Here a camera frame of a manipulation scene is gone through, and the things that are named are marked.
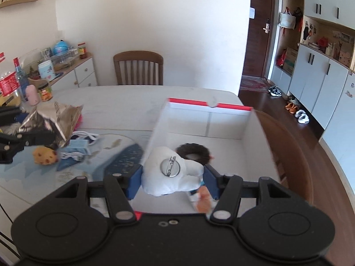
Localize white plush badge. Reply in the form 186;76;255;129
141;147;204;197

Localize silver foil snack bag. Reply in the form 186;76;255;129
18;102;83;148

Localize white blue snack packet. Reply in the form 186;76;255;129
188;185;218;215

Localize yellow capybara toy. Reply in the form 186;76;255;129
32;146;58;166

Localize red cardboard shoe box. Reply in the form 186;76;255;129
131;98;279;214

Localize pink small bottle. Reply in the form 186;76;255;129
25;85;40;106

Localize sauce jar black lid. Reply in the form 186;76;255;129
37;82;53;102

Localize large cola bottle red label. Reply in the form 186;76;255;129
1;52;29;106

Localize light blue small carton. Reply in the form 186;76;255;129
61;139;91;156

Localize white sunglasses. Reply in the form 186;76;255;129
70;130;100;145

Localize white patterned cup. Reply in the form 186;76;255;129
38;60;56;82

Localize white sideboard cabinet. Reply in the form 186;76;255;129
49;53;98;91

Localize wooden dining chair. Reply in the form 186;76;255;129
113;51;164;86

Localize white usb cable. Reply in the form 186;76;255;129
59;151;86;162

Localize grey wall cabinet unit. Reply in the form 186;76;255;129
271;0;354;183

